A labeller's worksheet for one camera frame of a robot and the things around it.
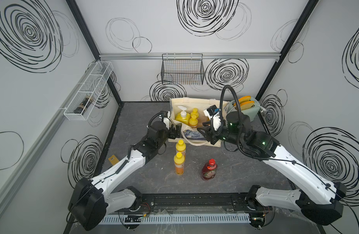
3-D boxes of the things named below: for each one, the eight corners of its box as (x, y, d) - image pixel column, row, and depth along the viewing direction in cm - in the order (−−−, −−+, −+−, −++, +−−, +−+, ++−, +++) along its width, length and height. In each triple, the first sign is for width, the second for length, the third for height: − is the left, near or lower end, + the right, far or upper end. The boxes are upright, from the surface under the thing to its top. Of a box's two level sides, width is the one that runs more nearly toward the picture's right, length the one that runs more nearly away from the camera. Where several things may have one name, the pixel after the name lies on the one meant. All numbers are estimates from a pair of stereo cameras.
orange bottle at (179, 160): (174, 173, 86) (172, 156, 68) (179, 168, 88) (179, 150, 70) (180, 178, 84) (179, 162, 66) (185, 172, 86) (185, 155, 68)
